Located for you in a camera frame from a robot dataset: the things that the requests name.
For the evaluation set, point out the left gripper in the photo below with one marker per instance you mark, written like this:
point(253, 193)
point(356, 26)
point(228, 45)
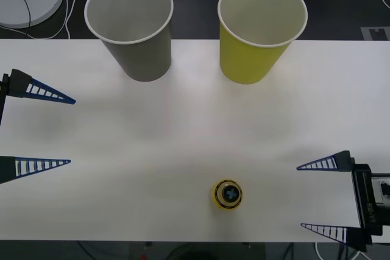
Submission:
point(4, 85)

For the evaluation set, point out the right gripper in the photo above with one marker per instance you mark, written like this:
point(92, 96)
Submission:
point(365, 199)

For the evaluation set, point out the yellow bottle with black cap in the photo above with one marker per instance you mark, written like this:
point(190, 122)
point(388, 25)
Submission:
point(228, 194)

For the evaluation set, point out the grey plastic bin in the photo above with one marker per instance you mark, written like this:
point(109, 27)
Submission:
point(146, 59)

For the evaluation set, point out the yellow-green plastic bin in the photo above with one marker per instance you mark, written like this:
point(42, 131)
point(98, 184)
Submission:
point(243, 62)

